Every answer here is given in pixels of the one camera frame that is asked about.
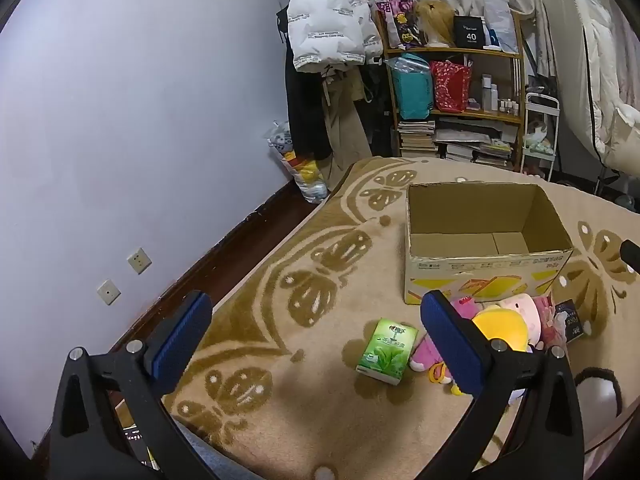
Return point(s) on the yellow dog plush toy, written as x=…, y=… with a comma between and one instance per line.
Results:
x=502, y=327

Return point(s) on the green tissue packet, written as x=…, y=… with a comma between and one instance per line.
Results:
x=387, y=352

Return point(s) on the dark blue packet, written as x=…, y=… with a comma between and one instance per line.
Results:
x=570, y=322

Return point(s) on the white puffer jacket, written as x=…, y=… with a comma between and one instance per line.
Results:
x=325, y=20

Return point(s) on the red patterned bag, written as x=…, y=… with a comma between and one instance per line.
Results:
x=450, y=87

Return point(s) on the row of cosmetic bottles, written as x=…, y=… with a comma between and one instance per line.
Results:
x=492, y=95

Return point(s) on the wall socket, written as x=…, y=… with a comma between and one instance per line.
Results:
x=139, y=261
x=108, y=292

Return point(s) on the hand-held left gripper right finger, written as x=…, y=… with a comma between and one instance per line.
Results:
x=450, y=340

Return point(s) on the wooden shelf rack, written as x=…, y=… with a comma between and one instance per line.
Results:
x=450, y=50

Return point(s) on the clear plastic bag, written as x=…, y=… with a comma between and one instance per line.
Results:
x=307, y=175

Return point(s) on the black hanging clothes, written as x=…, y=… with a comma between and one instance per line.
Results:
x=305, y=110

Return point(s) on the cardboard box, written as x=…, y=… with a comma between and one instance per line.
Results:
x=450, y=220

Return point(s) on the purple patterned packets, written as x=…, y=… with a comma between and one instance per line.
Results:
x=400, y=15

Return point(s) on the black box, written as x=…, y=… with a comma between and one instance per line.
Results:
x=470, y=32

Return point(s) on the beige patterned blanket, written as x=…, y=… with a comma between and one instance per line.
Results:
x=325, y=410

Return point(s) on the blonde wig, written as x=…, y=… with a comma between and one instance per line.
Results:
x=435, y=17

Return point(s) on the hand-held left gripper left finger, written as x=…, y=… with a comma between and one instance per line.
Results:
x=182, y=340

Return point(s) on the teal bag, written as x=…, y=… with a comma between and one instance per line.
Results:
x=412, y=92

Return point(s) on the stack of books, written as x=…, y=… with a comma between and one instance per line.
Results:
x=417, y=137

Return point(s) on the white plastic bag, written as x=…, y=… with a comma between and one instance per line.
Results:
x=497, y=15

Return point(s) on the beige hanging trousers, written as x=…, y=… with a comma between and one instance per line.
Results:
x=345, y=135

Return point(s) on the pink lollipop plush toy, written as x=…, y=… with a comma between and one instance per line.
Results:
x=525, y=310

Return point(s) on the white trolley cart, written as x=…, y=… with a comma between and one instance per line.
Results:
x=541, y=100

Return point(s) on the pink bear plush toy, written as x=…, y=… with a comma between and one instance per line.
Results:
x=425, y=352

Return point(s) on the white folded duvet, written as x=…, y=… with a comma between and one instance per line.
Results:
x=600, y=60

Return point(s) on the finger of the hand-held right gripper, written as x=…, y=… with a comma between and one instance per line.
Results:
x=631, y=251

